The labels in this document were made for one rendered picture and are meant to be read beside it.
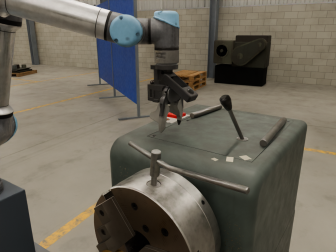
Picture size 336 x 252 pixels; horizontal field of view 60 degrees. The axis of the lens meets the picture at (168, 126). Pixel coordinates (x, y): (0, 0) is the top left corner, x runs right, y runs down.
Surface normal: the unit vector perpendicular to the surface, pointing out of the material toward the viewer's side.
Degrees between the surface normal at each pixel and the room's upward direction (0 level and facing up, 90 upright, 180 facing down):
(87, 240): 0
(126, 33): 90
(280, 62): 90
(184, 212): 41
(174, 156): 29
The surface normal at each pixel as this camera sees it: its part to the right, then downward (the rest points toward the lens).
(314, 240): 0.00, -0.95
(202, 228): 0.72, -0.31
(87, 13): 0.11, -0.11
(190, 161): -0.33, -0.63
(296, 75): -0.48, 0.27
